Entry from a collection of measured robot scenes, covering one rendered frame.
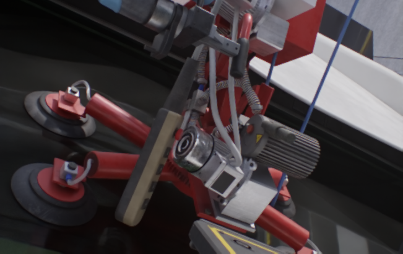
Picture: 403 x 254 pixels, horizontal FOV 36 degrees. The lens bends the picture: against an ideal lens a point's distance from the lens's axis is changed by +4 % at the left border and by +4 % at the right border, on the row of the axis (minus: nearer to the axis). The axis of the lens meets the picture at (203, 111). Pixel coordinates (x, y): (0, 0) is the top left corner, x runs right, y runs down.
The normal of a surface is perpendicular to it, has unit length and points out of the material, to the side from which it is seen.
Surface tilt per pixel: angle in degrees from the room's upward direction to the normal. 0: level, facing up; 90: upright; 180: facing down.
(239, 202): 116
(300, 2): 163
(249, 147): 90
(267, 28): 73
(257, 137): 90
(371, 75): 90
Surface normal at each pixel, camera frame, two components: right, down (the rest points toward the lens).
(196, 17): 0.47, -0.14
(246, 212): 0.16, 0.53
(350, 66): 0.37, 0.15
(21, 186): 0.18, -0.79
